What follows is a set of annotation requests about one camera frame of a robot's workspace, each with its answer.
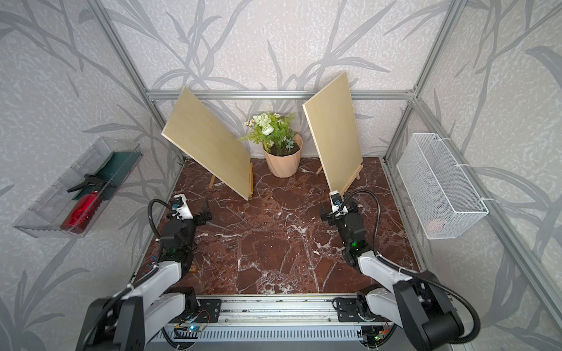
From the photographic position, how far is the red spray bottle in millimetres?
563

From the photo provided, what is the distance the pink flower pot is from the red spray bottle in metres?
0.60

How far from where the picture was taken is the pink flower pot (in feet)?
3.31
